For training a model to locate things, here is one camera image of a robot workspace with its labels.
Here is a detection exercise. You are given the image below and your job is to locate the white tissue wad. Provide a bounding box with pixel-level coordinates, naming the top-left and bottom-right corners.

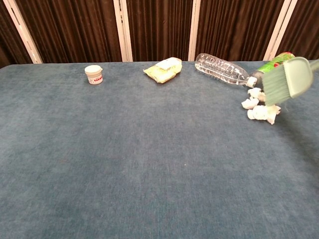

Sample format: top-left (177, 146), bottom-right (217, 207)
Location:
top-left (247, 87), bottom-right (267, 103)

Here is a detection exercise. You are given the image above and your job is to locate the large white tissue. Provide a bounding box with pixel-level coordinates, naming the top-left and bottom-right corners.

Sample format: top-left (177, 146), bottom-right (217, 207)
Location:
top-left (247, 105), bottom-right (282, 125)

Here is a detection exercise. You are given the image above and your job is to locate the pale green hand broom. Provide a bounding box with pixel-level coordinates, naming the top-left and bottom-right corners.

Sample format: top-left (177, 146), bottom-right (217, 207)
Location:
top-left (262, 56), bottom-right (319, 107)

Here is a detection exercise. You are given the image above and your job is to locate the blue velvet table cloth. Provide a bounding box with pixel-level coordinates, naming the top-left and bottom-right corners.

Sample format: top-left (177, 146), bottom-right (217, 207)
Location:
top-left (0, 60), bottom-right (319, 239)

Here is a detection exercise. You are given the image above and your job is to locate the small white plastic jar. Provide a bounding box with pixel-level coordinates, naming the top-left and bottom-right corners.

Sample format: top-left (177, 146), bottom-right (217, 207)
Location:
top-left (84, 65), bottom-right (104, 85)

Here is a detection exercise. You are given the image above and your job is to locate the clear plastic water bottle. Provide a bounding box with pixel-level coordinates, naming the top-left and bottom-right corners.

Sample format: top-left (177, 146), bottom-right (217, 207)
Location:
top-left (194, 52), bottom-right (258, 88)

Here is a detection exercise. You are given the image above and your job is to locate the dark brown curtain panel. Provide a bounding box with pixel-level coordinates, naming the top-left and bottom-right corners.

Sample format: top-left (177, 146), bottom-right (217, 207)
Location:
top-left (0, 0), bottom-right (33, 69)
top-left (195, 0), bottom-right (285, 62)
top-left (276, 0), bottom-right (319, 61)
top-left (14, 0), bottom-right (123, 64)
top-left (126, 0), bottom-right (194, 63)

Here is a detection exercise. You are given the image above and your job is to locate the white metal screen post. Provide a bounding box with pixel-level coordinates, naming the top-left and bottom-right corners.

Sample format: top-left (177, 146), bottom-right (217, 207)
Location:
top-left (262, 0), bottom-right (299, 61)
top-left (2, 0), bottom-right (43, 64)
top-left (187, 0), bottom-right (201, 62)
top-left (113, 0), bottom-right (134, 63)

